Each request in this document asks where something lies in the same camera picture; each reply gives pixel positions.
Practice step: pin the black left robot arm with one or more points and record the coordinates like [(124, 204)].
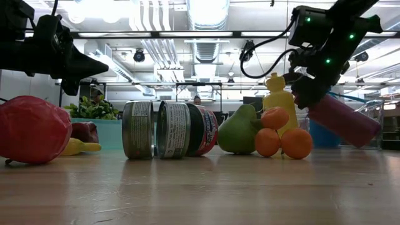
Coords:
[(15, 56)]

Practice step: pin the black monitor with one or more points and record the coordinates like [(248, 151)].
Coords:
[(252, 102)]

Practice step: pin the red labelled tin can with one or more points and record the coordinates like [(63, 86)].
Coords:
[(203, 129)]

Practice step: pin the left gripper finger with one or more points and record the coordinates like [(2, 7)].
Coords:
[(70, 87), (84, 65)]

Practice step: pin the person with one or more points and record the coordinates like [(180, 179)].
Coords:
[(97, 96), (197, 100)]

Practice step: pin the purple plastic bottle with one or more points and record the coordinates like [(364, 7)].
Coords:
[(347, 122)]

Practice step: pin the clear plastic bin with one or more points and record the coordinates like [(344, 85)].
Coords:
[(372, 112)]

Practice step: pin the yellow plastic bottle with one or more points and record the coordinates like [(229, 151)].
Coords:
[(278, 97)]

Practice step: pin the bright red round fruit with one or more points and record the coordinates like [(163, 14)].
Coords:
[(31, 129)]

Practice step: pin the translucent green plastic bin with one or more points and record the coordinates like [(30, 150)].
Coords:
[(109, 134)]

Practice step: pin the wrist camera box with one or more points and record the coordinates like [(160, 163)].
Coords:
[(309, 28), (47, 28)]

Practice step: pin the dark red apple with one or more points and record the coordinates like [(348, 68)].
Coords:
[(84, 132)]

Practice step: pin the black hanging spotlight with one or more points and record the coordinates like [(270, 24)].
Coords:
[(247, 50)]

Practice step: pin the green pear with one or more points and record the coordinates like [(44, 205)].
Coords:
[(236, 134)]

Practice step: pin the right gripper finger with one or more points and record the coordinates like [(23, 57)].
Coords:
[(311, 92)]

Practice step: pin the yellow banana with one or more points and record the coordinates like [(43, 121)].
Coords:
[(78, 147)]

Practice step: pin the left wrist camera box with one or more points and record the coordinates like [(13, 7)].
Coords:
[(47, 28)]

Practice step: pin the silver ventilation duct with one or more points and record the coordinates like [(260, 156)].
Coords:
[(207, 14)]

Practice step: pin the silver tin can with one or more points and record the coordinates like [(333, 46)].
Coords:
[(137, 129), (173, 129)]

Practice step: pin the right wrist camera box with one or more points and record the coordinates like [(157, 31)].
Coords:
[(309, 28)]

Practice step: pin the clear bottle black cap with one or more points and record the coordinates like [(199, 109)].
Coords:
[(290, 78)]

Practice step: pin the black ceiling spotlight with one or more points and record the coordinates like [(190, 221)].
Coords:
[(362, 56), (139, 56)]

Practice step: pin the small green potted plant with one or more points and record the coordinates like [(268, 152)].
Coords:
[(93, 110)]

